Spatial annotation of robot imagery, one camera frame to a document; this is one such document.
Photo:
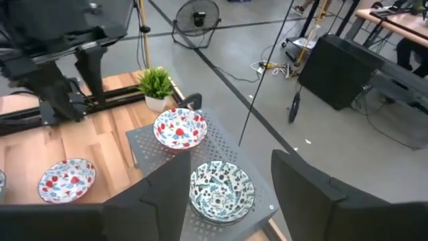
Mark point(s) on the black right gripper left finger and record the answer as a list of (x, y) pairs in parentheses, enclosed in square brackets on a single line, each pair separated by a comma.
[(117, 221)]

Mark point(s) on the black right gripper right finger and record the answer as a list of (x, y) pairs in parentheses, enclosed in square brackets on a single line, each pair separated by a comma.
[(334, 217)]

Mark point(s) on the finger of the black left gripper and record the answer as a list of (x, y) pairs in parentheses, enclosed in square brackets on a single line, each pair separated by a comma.
[(85, 77), (99, 73)]

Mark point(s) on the red floral mini bowl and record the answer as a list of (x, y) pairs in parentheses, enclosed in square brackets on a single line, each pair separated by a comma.
[(67, 180), (180, 129)]

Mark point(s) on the teal floral mini bowl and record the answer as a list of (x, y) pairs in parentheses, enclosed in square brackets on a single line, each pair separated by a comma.
[(220, 190)]

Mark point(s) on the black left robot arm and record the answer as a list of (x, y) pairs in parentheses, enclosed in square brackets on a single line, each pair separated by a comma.
[(57, 97)]

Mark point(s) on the green plant in white pot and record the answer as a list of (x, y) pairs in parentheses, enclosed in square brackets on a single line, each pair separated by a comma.
[(155, 87)]

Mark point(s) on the black table clamp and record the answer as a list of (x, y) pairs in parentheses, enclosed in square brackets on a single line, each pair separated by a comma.
[(194, 100)]

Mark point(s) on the black floor fan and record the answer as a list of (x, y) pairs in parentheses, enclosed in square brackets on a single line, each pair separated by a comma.
[(197, 20)]

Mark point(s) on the black wheel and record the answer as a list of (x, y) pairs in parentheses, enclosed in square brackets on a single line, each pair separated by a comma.
[(294, 107)]

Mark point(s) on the grey perforated metal shelf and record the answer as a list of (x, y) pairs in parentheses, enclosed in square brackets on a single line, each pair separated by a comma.
[(217, 150)]

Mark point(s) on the black equipment case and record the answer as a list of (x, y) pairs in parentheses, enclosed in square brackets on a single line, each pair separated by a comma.
[(337, 70)]

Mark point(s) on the person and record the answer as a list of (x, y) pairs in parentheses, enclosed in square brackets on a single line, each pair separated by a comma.
[(406, 53)]

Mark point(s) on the light wooden desk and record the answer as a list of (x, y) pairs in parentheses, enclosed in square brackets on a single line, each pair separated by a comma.
[(394, 23)]

